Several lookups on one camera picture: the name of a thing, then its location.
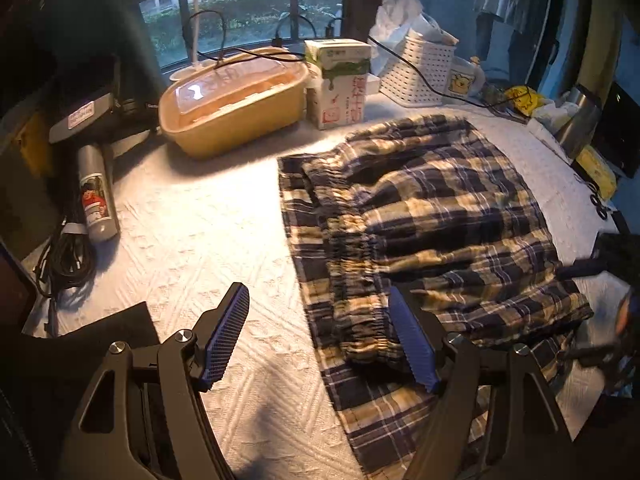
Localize plaid pajama pants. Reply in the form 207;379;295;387
278;115;592;479

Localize black scissors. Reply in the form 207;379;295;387
574;174;616;221

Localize black folded garment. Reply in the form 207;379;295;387
1;301;160;479

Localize yellow box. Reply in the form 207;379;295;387
575;145;617;200

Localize steel thermos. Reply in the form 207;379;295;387
553;84;602;160

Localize yellow packet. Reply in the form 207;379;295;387
504;86;551;117

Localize tablet with red screen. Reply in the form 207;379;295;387
0;243;39;332

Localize white bear mug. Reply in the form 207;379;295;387
446;56;486;98

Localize white perforated basket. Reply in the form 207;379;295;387
378;30;456;107

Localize silver spray can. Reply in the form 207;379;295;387
77;144;119;243

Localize white green milk carton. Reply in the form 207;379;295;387
305;39;371;130

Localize yellow lidded food container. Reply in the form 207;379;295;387
158;47;308;158

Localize white desk lamp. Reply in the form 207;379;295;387
169;0;215;82

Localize dark blue curtain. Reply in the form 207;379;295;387
44;0;166;104

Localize coiled black cable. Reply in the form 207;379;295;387
34;219;99;302

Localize black power cable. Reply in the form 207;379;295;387
182;8;539;111

